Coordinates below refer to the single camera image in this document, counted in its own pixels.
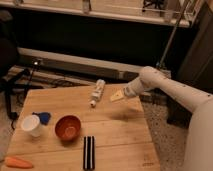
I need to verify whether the clear plastic bottle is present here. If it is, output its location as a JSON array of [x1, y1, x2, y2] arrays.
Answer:
[[90, 79, 105, 108]]

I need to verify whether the orange carrot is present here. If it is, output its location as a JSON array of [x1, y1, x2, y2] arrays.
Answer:
[[5, 157, 33, 169]]

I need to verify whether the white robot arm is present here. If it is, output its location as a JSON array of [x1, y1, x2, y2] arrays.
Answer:
[[110, 66, 213, 171]]

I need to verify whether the white plastic cup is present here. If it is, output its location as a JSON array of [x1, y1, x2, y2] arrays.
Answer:
[[21, 115, 42, 137]]

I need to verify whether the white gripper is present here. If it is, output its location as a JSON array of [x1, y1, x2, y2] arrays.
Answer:
[[110, 79, 144, 102]]

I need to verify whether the metal pole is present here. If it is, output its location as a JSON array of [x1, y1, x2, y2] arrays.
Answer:
[[156, 0, 190, 69]]

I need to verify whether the blue plastic object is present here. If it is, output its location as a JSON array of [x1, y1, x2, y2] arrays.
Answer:
[[33, 112, 51, 125]]

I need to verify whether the black white striped block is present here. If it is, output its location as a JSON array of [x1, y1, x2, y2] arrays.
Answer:
[[83, 136, 95, 171]]

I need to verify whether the red ceramic bowl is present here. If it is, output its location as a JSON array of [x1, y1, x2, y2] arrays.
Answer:
[[55, 115, 81, 141]]

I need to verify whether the black tripod stand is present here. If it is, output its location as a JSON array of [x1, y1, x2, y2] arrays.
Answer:
[[0, 60, 42, 120]]

